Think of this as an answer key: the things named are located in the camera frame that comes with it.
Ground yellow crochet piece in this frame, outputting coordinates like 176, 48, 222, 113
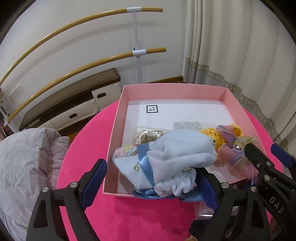
200, 124, 243, 151

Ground clear plastic packet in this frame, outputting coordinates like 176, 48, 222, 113
132, 126, 170, 145

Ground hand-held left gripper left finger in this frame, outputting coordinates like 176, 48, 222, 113
26, 158, 108, 241

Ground white curtain with lace trim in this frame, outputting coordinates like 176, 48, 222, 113
181, 0, 296, 149

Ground white barre post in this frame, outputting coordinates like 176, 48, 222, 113
125, 7, 147, 84

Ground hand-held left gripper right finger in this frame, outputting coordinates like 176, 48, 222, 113
195, 167, 272, 241

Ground round pink table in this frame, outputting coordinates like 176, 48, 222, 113
56, 100, 285, 241

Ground pale grey quilt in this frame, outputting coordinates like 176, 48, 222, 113
0, 127, 70, 232

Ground short wooden barre rail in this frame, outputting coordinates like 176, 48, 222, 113
7, 47, 167, 124

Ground light blue baby garment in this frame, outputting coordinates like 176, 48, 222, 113
112, 128, 219, 203

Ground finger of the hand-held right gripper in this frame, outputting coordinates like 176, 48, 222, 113
244, 143, 296, 186
271, 144, 296, 168

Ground pink cardboard box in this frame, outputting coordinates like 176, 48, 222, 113
102, 84, 260, 198

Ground long wooden barre rail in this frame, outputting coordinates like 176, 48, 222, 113
0, 7, 163, 87

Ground low cabinet with dark top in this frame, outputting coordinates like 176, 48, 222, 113
18, 68, 122, 132

